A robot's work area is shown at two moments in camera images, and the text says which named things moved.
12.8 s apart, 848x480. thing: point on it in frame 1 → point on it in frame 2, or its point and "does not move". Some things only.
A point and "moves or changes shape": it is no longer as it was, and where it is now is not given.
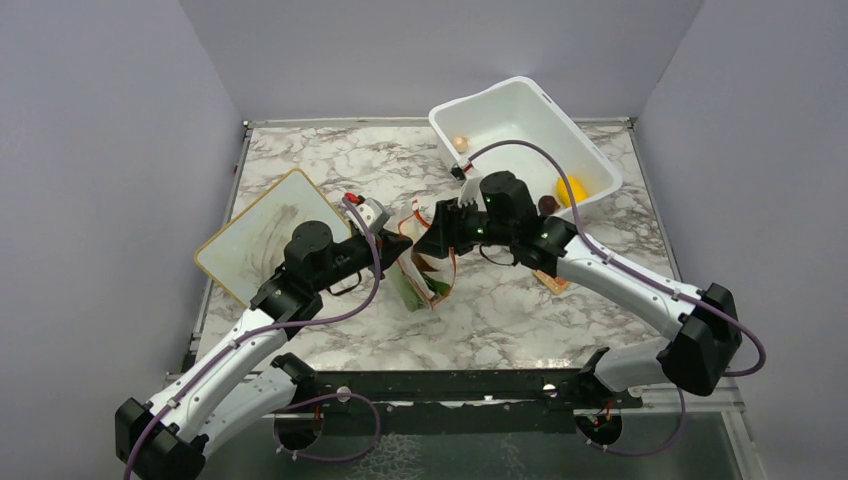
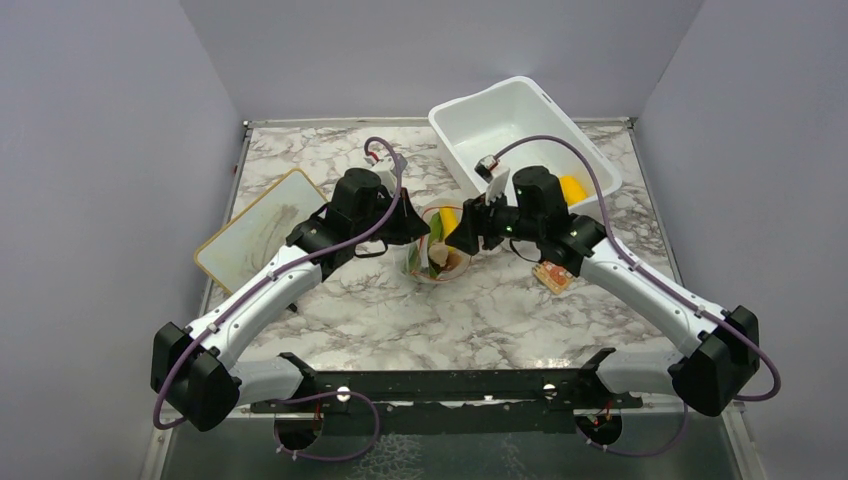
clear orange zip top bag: x=433 y=276 moves or changes shape
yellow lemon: x=578 y=190 does not move
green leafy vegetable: x=412 y=297 → x=435 y=233
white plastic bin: x=521 y=109 does not move
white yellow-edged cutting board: x=245 y=250 does not move
